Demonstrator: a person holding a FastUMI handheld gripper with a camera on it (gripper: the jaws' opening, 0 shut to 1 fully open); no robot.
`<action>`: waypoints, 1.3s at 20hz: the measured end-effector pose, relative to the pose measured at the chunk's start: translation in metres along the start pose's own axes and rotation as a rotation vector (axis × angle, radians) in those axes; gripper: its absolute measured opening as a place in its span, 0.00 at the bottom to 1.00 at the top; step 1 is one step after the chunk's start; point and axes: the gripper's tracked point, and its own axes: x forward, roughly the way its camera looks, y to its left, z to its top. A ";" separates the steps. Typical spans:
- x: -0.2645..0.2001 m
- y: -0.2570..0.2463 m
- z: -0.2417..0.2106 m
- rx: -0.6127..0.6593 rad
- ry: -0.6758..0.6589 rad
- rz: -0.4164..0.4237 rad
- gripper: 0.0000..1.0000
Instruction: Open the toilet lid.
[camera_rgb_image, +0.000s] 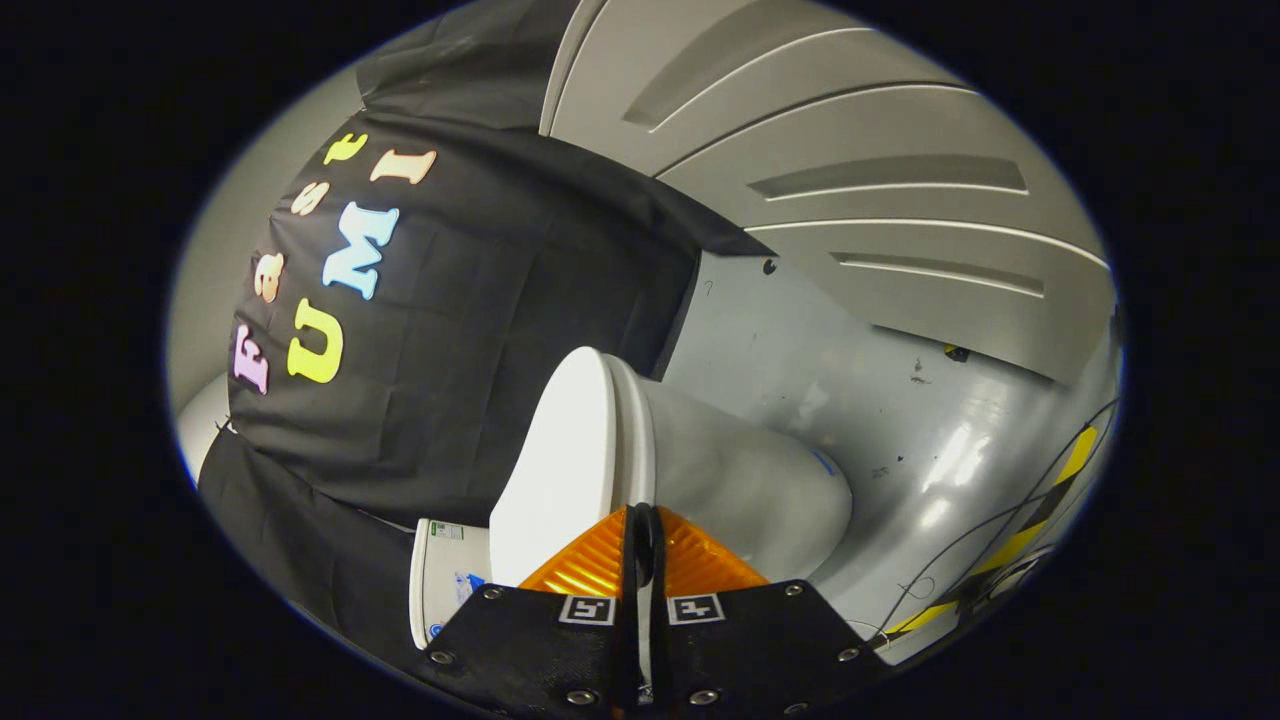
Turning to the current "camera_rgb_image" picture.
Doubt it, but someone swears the thin black cable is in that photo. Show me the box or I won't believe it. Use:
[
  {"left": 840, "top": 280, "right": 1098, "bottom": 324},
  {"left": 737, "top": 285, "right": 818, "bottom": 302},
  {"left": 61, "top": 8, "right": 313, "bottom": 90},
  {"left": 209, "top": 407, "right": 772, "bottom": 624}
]
[{"left": 880, "top": 398, "right": 1121, "bottom": 641}]

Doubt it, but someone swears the white toilet lid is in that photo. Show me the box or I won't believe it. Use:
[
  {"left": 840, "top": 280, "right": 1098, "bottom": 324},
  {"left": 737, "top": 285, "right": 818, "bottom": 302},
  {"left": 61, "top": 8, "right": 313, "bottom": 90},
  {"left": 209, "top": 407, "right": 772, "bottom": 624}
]
[{"left": 488, "top": 347, "right": 641, "bottom": 591}]

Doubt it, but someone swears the yellow black floor tape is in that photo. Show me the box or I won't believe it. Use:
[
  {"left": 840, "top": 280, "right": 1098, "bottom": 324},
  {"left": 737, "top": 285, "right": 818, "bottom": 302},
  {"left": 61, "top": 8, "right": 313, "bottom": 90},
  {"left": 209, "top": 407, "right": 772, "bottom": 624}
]
[{"left": 880, "top": 425, "right": 1100, "bottom": 641}]

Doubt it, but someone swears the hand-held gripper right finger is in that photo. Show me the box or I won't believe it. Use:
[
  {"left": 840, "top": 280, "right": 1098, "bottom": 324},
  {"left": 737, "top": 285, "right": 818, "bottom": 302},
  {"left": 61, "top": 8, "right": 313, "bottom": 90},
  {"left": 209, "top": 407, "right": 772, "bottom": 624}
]
[{"left": 640, "top": 503, "right": 887, "bottom": 720}]

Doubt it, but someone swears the grey drawer cabinet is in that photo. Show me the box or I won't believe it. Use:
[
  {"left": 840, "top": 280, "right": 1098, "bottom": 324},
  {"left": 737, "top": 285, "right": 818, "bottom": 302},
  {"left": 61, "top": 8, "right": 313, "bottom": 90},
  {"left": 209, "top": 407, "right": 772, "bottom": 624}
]
[{"left": 540, "top": 0, "right": 1117, "bottom": 387}]

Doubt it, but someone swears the black backdrop cloth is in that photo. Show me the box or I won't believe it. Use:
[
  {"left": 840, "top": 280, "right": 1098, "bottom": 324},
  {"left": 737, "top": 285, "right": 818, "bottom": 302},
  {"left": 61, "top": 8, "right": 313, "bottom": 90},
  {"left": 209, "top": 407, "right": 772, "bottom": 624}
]
[{"left": 198, "top": 0, "right": 777, "bottom": 663}]

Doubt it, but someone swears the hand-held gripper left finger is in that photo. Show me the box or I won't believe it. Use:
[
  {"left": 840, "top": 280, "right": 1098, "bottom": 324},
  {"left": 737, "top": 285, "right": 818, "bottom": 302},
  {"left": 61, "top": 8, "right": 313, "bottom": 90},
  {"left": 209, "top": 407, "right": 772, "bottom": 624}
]
[{"left": 413, "top": 505, "right": 642, "bottom": 720}]

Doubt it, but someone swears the white toilet bowl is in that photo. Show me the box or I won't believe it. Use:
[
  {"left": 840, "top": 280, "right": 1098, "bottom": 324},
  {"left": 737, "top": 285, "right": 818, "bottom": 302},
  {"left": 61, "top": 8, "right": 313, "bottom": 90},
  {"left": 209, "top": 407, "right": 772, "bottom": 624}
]
[{"left": 605, "top": 355, "right": 855, "bottom": 593}]

